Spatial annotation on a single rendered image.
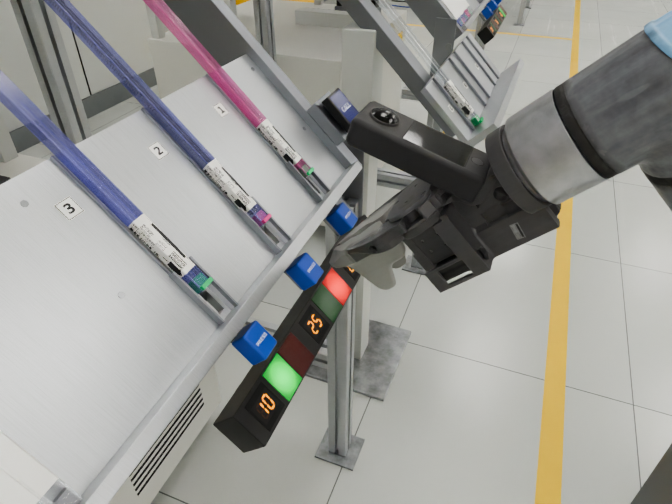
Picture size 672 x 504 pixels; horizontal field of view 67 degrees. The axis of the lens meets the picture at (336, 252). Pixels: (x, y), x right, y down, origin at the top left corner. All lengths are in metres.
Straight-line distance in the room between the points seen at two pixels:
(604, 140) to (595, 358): 1.21
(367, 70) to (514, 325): 0.89
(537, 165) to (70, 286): 0.34
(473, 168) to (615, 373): 1.17
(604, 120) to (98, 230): 0.37
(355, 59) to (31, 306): 0.70
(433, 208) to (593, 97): 0.13
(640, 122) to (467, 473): 0.97
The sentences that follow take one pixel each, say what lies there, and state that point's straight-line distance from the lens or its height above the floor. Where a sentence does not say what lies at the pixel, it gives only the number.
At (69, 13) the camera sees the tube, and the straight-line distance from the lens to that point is 0.56.
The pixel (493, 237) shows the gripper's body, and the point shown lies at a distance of 0.43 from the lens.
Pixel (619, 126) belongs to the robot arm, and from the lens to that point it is 0.37.
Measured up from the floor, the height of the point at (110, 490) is 0.73.
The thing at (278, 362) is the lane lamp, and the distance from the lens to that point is 0.49.
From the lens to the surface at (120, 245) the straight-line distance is 0.45.
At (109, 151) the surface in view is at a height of 0.84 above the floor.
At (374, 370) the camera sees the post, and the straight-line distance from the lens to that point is 1.35.
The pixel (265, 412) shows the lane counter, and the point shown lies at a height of 0.65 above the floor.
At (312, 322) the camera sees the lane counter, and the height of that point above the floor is 0.66.
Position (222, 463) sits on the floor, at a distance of 1.23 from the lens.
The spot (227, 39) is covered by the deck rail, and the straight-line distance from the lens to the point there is 0.70.
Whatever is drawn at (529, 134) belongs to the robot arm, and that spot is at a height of 0.89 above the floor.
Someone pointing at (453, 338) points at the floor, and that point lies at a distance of 1.47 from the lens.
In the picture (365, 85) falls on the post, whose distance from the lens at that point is 0.96.
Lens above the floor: 1.04
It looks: 37 degrees down
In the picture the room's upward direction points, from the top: straight up
